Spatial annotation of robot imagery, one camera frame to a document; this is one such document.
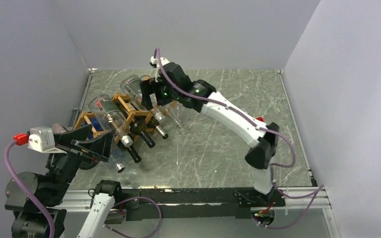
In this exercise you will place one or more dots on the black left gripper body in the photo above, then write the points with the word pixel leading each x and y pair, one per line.
pixel 67 147

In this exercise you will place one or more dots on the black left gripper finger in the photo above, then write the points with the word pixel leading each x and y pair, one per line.
pixel 107 138
pixel 79 134

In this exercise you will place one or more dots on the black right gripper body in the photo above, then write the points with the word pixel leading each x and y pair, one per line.
pixel 164 94

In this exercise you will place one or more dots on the blue square glass bottle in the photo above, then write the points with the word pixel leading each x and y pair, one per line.
pixel 116 156

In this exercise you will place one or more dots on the clear glass bottle top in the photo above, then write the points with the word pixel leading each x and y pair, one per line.
pixel 169 113

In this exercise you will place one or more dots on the small clear bottle silver cap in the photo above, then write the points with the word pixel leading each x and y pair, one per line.
pixel 109 117

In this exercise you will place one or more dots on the green wine bottle gold neck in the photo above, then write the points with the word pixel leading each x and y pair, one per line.
pixel 155 124

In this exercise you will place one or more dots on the dark green wine bottle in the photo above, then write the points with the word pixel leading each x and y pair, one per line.
pixel 135 122

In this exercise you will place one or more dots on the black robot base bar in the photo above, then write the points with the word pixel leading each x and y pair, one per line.
pixel 151 203

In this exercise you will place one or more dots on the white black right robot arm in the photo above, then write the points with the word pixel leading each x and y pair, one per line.
pixel 172 84

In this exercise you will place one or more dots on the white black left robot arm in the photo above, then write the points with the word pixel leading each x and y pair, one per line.
pixel 34 198

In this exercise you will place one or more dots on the wooden wine rack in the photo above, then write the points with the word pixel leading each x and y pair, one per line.
pixel 83 118

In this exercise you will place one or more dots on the grey microphone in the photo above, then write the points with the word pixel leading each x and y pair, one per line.
pixel 58 129

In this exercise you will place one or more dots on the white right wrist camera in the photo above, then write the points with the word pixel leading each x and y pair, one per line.
pixel 158 64

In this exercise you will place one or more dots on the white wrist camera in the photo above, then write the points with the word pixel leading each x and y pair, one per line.
pixel 158 64
pixel 40 139

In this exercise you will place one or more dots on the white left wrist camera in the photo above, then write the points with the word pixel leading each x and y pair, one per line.
pixel 40 139

